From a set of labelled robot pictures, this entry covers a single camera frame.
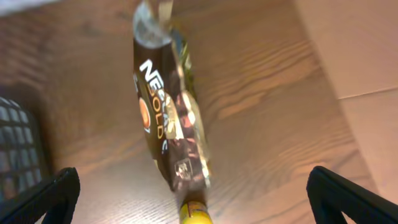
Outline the yellow Mentos bottle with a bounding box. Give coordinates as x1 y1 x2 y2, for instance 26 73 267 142
179 191 213 224

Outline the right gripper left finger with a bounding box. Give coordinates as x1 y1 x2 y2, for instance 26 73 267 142
1 167 80 224

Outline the grey plastic basket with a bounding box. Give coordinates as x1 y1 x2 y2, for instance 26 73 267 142
1 97 49 204

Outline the brown Nescafe Gold pouch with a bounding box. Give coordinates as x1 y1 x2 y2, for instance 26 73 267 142
132 1 210 192

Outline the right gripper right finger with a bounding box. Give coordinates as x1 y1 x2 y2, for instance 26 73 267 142
307 166 397 224

